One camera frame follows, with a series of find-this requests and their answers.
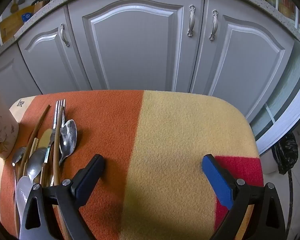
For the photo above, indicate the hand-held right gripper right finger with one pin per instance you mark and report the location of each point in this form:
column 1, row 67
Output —
column 216, row 180

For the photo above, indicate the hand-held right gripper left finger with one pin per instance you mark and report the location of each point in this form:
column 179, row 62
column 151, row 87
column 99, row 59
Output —
column 86, row 182

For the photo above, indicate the large steel spoon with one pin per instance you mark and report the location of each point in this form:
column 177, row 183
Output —
column 68, row 137

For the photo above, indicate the small steel spoon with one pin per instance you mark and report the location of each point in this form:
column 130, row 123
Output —
column 18, row 155
column 37, row 160

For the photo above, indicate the steel fork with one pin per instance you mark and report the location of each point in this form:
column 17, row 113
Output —
column 52, row 140

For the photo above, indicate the white bin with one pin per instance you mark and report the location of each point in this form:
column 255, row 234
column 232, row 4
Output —
column 268, row 163

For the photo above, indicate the table knife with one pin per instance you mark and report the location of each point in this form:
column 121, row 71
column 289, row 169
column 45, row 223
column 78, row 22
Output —
column 46, row 137

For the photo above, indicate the orange yellow printed blanket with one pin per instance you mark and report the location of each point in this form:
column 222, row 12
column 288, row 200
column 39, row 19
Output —
column 165, row 142

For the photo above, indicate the black trash bag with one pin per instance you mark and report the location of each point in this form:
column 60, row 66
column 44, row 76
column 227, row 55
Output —
column 286, row 152

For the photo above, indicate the white floral container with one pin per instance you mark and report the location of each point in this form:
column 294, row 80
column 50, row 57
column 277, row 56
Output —
column 2, row 130

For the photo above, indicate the grey cabinet door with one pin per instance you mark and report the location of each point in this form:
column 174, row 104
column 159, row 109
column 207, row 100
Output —
column 252, row 62
column 7, row 80
column 135, row 47
column 52, row 62

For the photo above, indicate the wooden cutting board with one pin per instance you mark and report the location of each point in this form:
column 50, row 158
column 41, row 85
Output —
column 12, row 25

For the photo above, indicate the blue white salt bag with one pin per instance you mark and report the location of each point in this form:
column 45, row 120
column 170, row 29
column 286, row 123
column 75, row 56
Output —
column 26, row 17

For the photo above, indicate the wooden knife block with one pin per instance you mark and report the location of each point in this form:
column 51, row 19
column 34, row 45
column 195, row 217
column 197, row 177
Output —
column 40, row 6

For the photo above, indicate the wooden spatula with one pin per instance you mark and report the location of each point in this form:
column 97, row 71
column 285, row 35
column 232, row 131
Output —
column 13, row 8

